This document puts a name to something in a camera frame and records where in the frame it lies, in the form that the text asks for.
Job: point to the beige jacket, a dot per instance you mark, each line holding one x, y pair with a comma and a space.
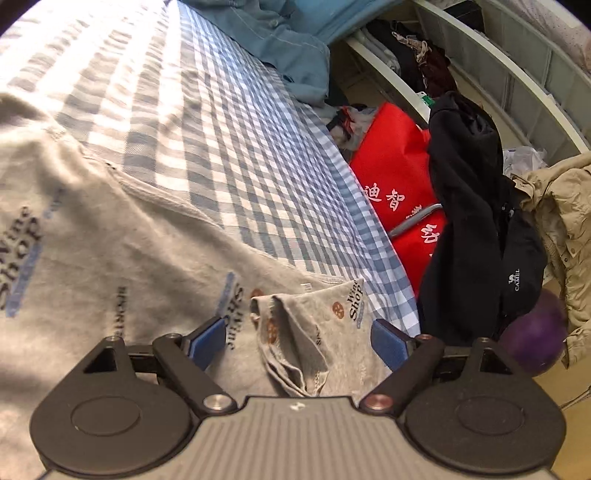
558, 197

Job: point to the red fabric bag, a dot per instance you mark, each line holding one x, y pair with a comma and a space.
392, 166

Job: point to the blue checked bed sheet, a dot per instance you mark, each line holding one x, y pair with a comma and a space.
157, 90

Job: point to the purple ball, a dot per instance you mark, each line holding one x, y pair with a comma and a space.
536, 340

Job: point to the blue cloth on bed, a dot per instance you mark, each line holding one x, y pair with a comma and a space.
292, 36

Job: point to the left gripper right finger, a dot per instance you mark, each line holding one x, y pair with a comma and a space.
412, 362

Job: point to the dark clothes on shelf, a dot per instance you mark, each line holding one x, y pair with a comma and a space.
424, 66

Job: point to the grey printed pants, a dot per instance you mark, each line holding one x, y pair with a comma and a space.
88, 252

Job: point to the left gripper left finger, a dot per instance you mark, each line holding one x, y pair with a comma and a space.
184, 359

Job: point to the black jacket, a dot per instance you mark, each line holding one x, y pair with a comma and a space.
488, 266

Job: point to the white shelf unit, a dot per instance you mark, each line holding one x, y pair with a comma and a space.
536, 89

